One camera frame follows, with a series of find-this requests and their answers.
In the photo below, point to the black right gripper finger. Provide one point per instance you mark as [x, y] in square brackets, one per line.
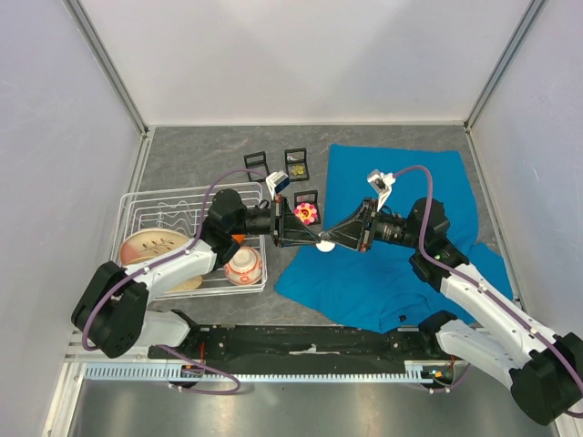
[350, 242]
[349, 229]

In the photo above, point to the black frame stand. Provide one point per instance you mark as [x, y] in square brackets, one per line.
[293, 157]
[310, 196]
[257, 165]

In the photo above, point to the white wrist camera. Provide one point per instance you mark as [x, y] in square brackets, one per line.
[276, 182]
[382, 184]

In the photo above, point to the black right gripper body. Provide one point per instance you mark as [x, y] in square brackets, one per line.
[371, 218]

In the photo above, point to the slotted cable duct rail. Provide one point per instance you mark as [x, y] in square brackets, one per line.
[178, 373]

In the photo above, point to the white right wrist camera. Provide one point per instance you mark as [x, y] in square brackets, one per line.
[382, 184]

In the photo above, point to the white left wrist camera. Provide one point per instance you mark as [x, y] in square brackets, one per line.
[276, 182]

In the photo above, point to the white red patterned bowl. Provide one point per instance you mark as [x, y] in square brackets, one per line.
[245, 267]

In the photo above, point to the cream floral plate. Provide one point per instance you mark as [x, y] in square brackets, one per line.
[187, 285]

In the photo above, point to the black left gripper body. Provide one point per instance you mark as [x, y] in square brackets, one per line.
[276, 218]

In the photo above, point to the black frame stand near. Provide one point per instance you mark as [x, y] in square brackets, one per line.
[310, 196]

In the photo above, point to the pink flower smiley brooch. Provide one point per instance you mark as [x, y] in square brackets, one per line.
[307, 213]

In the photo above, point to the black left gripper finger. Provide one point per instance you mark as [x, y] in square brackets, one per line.
[297, 242]
[294, 228]

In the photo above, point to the round silver badge brooch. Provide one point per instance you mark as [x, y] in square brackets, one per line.
[325, 246]

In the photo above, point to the black frame stand middle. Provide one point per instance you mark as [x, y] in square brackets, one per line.
[293, 157]

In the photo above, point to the blue t-shirt garment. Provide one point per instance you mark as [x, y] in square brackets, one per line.
[378, 290]

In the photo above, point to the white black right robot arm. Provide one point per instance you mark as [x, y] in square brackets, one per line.
[541, 369]

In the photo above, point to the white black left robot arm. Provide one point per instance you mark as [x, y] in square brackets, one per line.
[112, 314]

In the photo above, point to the pink beige floral plate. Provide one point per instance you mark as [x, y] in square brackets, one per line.
[149, 244]

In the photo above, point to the white wire dish rack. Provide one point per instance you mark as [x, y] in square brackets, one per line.
[179, 210]

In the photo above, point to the orange bowl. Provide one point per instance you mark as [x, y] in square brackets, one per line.
[239, 238]

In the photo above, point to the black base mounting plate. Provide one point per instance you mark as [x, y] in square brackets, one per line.
[230, 342]

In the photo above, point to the gold leaf brooch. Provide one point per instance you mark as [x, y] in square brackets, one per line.
[298, 171]

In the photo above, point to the black frame stand left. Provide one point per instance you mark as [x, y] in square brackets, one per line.
[257, 165]

